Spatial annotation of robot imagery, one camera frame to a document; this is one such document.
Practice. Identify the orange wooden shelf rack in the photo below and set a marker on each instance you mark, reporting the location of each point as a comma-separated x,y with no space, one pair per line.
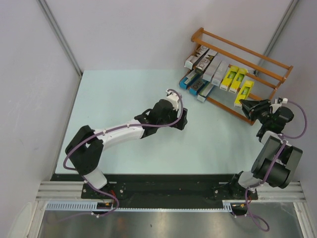
266,73

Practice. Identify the lilac Protefix toothpaste box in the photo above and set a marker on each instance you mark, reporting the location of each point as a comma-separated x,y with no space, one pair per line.
220,73

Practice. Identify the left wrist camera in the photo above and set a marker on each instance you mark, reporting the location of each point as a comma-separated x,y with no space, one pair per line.
174,98

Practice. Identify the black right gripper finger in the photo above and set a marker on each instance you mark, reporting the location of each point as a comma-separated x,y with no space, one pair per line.
249,114
249,105

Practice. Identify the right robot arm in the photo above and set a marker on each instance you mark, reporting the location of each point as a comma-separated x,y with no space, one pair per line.
278,159

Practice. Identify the blue toothpaste box with barcode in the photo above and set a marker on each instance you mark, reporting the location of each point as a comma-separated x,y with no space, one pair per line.
188,79

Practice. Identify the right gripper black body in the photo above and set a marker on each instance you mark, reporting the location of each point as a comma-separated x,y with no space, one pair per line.
262,112

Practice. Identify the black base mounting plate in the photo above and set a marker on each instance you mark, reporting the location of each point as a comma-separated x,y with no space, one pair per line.
167,191

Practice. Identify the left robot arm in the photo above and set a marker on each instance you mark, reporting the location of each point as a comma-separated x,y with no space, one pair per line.
86,147

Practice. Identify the aluminium frame rail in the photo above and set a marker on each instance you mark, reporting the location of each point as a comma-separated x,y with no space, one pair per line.
60,191

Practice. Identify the lilac text-side toothpaste box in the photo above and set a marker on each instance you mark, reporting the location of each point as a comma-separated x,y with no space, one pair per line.
210,71

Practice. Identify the silver black R&O charcoal box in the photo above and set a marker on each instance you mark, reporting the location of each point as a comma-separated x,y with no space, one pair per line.
193,59

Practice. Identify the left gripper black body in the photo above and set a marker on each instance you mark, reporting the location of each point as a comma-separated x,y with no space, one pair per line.
173,117

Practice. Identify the yellow Curaprox box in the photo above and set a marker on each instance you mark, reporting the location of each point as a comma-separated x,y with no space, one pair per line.
229,77
241,73
243,93

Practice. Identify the white slotted cable duct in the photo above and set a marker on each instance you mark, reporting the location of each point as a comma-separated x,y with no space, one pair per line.
79,206

